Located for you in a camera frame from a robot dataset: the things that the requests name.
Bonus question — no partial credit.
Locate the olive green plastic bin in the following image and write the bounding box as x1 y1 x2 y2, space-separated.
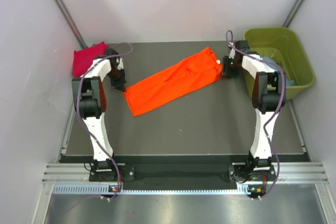
243 27 315 101

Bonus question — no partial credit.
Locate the orange t shirt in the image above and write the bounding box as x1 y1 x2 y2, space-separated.
124 47 222 116

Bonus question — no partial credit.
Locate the slotted grey cable duct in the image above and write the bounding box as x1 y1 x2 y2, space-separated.
52 184 262 196

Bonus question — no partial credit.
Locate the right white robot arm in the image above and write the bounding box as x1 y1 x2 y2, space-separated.
222 40 287 183

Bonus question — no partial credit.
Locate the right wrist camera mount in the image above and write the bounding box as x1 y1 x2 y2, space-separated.
228 42 236 59

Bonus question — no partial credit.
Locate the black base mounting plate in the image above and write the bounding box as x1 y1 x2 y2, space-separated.
89 163 276 184

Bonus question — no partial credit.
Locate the folded pink t shirt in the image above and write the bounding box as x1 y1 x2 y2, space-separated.
72 42 109 78

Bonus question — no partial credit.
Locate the light blue t shirt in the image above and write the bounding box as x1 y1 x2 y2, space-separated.
262 56 295 87

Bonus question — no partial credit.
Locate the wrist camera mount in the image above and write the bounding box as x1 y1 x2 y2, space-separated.
228 42 236 59
116 57 124 70

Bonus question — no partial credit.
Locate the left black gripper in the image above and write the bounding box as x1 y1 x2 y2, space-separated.
107 67 127 92

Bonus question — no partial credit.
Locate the aluminium frame rail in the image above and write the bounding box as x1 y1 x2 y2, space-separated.
42 162 328 184

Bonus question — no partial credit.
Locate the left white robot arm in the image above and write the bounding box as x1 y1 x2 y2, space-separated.
71 48 126 183

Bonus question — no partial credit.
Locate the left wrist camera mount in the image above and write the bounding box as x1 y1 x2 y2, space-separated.
116 57 124 70

